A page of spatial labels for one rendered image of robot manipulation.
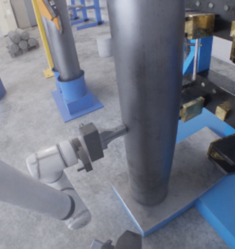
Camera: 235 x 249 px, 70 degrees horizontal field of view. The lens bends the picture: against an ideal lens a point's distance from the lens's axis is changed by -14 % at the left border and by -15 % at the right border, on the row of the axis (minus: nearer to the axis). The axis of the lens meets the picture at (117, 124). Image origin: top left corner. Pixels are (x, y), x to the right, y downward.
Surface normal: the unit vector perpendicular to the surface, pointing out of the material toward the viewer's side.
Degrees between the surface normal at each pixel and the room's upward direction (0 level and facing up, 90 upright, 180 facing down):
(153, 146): 90
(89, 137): 90
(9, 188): 81
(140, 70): 90
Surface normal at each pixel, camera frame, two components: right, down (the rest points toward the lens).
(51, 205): 0.82, 0.15
